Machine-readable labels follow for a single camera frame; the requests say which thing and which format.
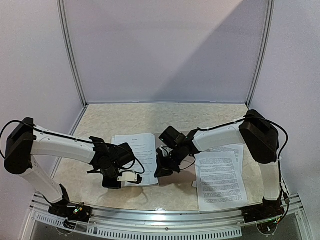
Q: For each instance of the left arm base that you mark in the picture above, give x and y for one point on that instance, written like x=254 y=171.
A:
x=71 y=211

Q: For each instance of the white paper stack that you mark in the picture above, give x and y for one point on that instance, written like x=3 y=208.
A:
x=219 y=181

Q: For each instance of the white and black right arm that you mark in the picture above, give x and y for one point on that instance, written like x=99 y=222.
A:
x=252 y=131

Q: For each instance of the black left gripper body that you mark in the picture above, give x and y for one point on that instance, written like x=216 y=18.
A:
x=107 y=172

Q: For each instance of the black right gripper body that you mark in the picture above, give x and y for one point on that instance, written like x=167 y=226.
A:
x=168 y=163

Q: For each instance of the aluminium front rail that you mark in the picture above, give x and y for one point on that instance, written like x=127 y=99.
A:
x=124 y=224

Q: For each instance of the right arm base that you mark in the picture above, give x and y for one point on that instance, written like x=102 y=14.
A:
x=268 y=209

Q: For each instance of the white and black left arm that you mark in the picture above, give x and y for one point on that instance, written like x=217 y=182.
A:
x=28 y=140

